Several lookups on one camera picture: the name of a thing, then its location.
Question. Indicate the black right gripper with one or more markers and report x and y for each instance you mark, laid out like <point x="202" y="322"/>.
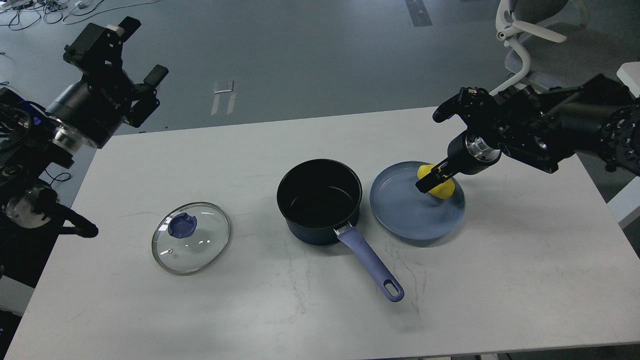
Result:
<point x="466" y="154"/>

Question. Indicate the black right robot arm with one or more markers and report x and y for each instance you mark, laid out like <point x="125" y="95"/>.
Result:
<point x="539" y="129"/>

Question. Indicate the white tape strips on floor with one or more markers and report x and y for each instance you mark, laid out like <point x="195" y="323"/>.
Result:
<point x="224" y="98"/>

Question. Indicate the glass lid purple knob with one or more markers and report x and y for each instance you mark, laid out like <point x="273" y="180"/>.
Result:
<point x="190" y="238"/>

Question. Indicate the yellow potato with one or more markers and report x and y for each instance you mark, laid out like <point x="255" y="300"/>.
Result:
<point x="444" y="190"/>

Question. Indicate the dark floor tape strip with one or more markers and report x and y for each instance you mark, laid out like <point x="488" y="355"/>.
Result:
<point x="418" y="13"/>

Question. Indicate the white grey office chair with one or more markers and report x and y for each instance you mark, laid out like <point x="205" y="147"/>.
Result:
<point x="559" y="54"/>

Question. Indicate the dark blue saucepan purple handle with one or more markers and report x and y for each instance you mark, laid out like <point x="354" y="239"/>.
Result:
<point x="320" y="200"/>

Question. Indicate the blue round plate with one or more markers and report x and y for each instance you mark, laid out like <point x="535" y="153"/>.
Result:
<point x="409" y="214"/>

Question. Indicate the white side table corner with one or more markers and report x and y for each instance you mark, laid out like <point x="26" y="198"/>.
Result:
<point x="629" y="75"/>

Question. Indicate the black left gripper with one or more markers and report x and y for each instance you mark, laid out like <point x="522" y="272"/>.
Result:
<point x="105" y="97"/>

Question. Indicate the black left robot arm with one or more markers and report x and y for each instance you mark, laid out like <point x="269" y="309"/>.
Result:
<point x="33" y="137"/>

